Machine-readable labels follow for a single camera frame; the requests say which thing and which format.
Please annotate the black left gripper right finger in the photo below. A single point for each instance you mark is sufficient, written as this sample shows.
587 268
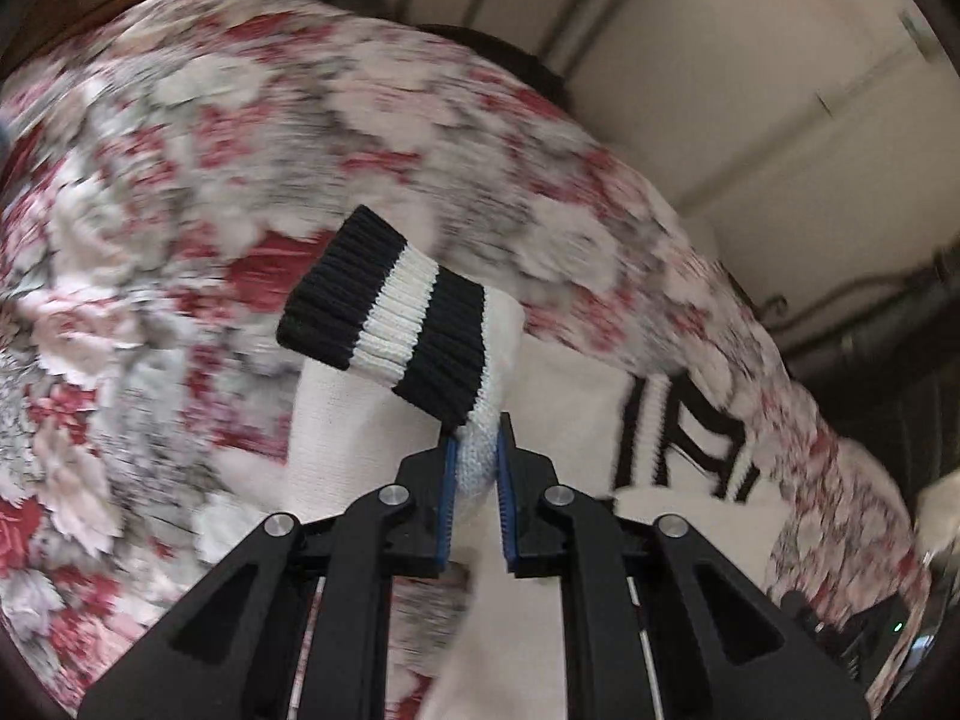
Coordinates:
657 623

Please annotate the white sock black striped cuff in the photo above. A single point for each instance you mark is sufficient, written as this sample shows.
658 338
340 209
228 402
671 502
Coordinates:
397 314

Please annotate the floral red white bedspread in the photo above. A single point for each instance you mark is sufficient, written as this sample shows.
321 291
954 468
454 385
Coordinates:
175 174

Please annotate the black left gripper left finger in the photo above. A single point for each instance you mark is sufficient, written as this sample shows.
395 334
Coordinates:
296 616

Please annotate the white sock striped cuff lying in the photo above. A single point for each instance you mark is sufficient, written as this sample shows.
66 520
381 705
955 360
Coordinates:
490 645

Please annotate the grey pipe along wall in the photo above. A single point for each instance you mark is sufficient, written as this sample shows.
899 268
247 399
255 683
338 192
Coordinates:
910 300

